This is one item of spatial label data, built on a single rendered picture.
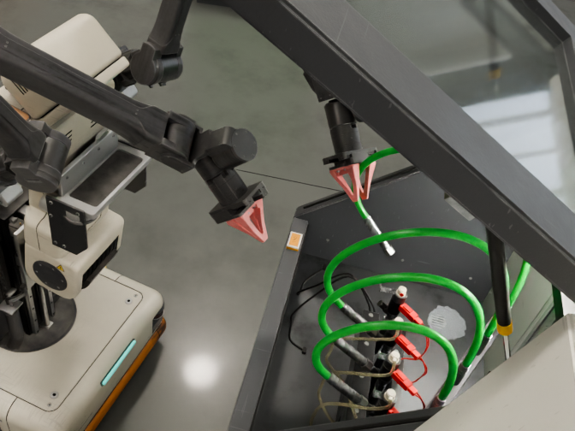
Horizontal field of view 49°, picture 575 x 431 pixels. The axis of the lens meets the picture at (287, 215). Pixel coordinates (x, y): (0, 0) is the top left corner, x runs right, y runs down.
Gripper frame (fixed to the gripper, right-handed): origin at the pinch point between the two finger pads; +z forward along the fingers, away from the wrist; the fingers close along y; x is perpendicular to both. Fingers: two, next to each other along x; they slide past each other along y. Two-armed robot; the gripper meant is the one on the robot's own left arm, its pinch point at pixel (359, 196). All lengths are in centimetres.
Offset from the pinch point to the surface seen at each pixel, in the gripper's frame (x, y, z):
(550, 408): -52, -36, 26
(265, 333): 21.3, -15.2, 24.0
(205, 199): 161, 74, -15
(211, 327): 125, 38, 36
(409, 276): -23.0, -18.6, 14.1
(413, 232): -21.8, -13.5, 7.8
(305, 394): 21.3, -8.2, 39.9
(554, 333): -50, -30, 20
